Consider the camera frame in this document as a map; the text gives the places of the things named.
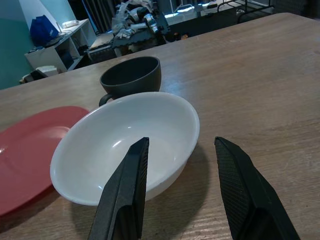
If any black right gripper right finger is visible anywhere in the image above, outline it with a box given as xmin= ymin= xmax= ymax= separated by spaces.
xmin=214 ymin=136 xmax=301 ymax=240

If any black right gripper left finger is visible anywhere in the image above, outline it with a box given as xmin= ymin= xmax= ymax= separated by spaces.
xmin=87 ymin=136 xmax=150 ymax=240

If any white bowl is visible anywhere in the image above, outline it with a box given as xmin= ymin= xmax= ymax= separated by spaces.
xmin=49 ymin=91 xmax=201 ymax=207

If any red plate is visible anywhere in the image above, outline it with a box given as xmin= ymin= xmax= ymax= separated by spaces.
xmin=0 ymin=105 xmax=90 ymax=217

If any black cup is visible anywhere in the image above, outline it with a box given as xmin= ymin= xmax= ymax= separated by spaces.
xmin=98 ymin=56 xmax=162 ymax=107

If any white box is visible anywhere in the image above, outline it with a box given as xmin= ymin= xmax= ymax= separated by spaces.
xmin=36 ymin=65 xmax=60 ymax=77

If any white shelf unit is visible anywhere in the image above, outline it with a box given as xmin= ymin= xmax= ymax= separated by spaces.
xmin=24 ymin=18 xmax=97 ymax=73

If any white flat device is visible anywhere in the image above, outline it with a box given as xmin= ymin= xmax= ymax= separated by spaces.
xmin=61 ymin=20 xmax=80 ymax=29

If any silver robot parts pile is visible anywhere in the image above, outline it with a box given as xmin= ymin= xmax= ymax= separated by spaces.
xmin=109 ymin=0 xmax=173 ymax=49

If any grey curtain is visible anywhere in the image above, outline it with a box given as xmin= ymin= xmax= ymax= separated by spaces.
xmin=68 ymin=0 xmax=118 ymax=34

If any blue bag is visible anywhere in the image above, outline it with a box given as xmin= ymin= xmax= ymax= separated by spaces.
xmin=29 ymin=15 xmax=60 ymax=47

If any black metal rack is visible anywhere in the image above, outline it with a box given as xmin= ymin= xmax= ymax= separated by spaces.
xmin=216 ymin=0 xmax=275 ymax=24

